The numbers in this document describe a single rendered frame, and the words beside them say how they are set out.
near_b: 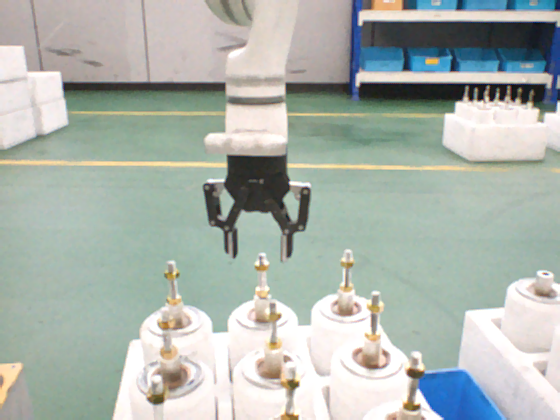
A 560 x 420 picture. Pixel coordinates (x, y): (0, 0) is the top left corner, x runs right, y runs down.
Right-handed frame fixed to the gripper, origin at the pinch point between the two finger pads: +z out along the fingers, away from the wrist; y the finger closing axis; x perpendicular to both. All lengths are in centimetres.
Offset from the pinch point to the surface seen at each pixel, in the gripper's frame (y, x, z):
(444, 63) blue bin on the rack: -82, -436, -2
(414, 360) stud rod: -18.6, 19.2, 1.7
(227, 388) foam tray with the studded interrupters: 3.1, 6.9, 17.2
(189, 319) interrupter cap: 9.3, 2.6, 9.9
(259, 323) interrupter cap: -0.4, 2.3, 9.8
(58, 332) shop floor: 51, -27, 35
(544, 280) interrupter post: -40.4, -12.2, 7.7
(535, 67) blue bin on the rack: -165, -448, 1
